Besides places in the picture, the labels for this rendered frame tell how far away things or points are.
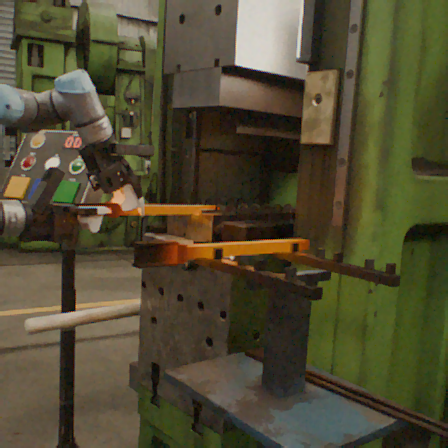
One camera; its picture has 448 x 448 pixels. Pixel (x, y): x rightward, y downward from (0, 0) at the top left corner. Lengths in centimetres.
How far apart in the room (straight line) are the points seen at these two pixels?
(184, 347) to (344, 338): 41
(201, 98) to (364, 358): 76
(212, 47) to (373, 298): 73
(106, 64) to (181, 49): 489
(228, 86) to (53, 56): 503
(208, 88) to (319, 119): 31
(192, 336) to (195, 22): 82
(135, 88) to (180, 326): 539
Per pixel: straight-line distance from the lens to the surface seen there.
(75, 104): 123
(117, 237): 643
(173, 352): 149
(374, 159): 126
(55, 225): 121
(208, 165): 171
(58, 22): 640
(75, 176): 176
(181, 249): 98
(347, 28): 134
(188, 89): 150
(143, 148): 131
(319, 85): 134
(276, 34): 148
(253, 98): 148
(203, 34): 148
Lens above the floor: 113
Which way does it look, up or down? 8 degrees down
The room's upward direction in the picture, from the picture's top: 3 degrees clockwise
